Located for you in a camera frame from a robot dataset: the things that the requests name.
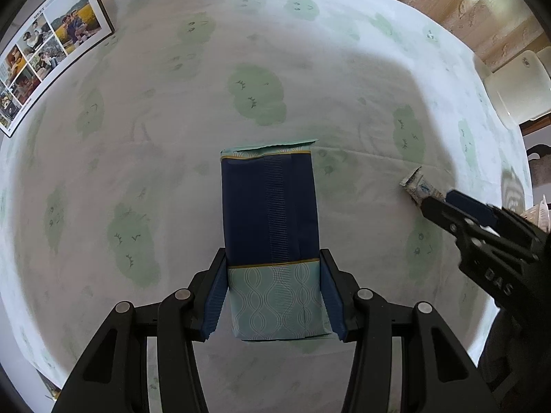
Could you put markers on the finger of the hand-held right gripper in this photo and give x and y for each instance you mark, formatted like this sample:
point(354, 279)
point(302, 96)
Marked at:
point(439, 213)
point(467, 203)

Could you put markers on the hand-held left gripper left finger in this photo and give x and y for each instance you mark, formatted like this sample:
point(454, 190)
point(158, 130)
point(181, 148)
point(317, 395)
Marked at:
point(215, 292)

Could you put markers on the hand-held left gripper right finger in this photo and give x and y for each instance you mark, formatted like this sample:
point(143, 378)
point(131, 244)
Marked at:
point(332, 297)

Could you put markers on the small white sachet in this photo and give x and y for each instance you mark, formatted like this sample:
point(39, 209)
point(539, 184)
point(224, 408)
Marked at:
point(419, 185)

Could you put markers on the navy blue tissue pack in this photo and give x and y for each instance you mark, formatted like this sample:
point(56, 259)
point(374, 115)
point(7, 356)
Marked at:
point(267, 206)

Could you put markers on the person's right hand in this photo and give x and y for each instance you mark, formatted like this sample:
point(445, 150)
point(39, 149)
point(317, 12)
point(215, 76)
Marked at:
point(499, 361)

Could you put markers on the dark wooden furniture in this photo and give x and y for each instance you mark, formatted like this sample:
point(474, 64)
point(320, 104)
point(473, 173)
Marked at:
point(538, 159)

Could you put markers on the white green-print cloth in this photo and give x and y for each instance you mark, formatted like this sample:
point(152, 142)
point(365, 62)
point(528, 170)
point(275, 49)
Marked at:
point(172, 180)

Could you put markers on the white chair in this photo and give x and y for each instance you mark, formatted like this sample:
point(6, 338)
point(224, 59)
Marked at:
point(516, 90)

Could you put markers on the photo collage poster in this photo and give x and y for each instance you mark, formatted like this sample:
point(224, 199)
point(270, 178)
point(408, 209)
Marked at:
point(51, 51)

